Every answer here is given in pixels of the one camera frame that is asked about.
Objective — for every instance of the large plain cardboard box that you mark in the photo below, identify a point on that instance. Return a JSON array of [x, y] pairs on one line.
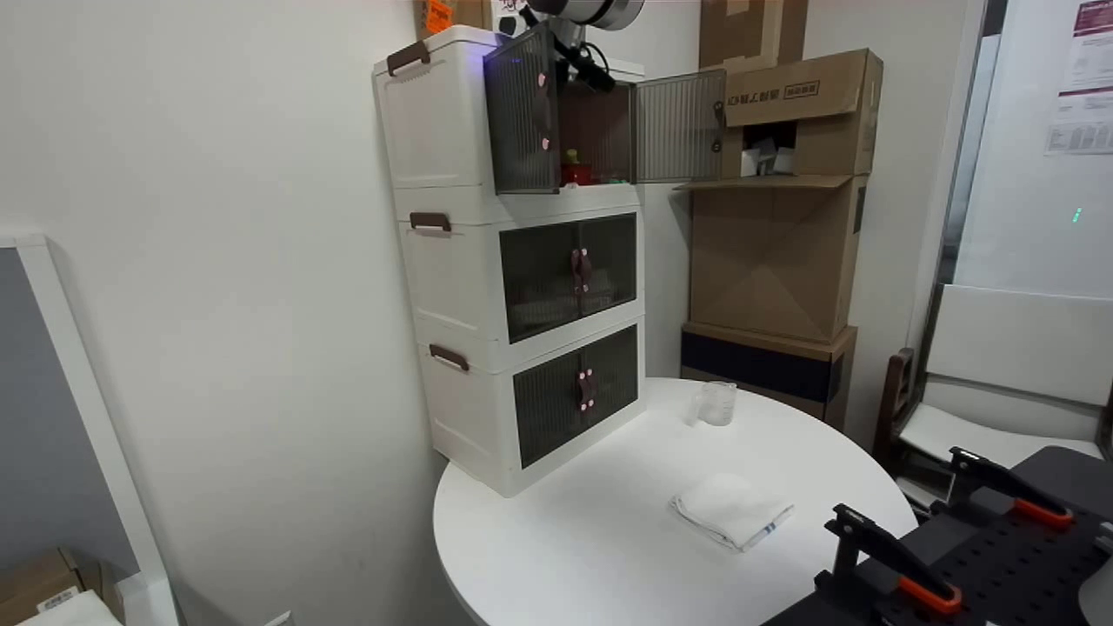
[[766, 263]]

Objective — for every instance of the cardboard box orange label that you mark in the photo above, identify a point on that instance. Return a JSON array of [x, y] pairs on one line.
[[465, 17]]

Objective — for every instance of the white framed grey partition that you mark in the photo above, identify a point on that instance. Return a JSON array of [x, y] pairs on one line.
[[47, 441]]

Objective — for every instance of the white wall poster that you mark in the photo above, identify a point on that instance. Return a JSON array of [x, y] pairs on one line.
[[1089, 72]]

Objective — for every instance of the black low cabinet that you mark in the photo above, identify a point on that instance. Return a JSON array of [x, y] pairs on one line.
[[752, 366]]

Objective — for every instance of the smoked cabinet door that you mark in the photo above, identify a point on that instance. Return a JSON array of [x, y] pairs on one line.
[[543, 413], [683, 126], [521, 116], [611, 266], [611, 375], [535, 283]]

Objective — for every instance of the small black white device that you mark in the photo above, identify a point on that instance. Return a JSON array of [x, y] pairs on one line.
[[766, 158]]

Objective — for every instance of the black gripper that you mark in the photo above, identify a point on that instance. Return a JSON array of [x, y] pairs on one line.
[[576, 61]]

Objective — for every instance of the white stacked storage cabinet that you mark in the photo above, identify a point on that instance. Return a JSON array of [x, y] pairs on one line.
[[446, 140]]

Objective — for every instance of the white board panel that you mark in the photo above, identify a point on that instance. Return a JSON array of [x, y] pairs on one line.
[[1019, 344]]

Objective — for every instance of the clear plastic cup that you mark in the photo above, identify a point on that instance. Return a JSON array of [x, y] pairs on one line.
[[716, 406]]

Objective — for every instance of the white paper sheets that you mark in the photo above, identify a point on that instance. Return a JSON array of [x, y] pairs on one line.
[[69, 610]]

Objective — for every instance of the tall narrow cardboard box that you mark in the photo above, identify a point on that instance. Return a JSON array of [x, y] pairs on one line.
[[752, 31]]

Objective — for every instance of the red object in cabinet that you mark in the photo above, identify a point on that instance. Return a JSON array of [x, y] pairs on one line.
[[577, 176]]

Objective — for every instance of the printed cardboard box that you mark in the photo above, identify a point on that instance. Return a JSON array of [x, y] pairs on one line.
[[829, 108]]

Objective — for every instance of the flat cardboard tray box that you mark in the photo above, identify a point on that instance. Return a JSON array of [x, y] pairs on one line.
[[36, 579]]

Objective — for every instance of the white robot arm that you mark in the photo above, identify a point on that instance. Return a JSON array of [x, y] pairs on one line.
[[604, 12]]

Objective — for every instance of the dark brown wooden frame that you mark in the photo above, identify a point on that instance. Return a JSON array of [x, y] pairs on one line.
[[896, 406]]

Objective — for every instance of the white folded cloth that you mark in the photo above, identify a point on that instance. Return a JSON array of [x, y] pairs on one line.
[[728, 511]]

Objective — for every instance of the black orange clamp tool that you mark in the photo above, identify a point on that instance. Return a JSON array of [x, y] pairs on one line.
[[1019, 579]]

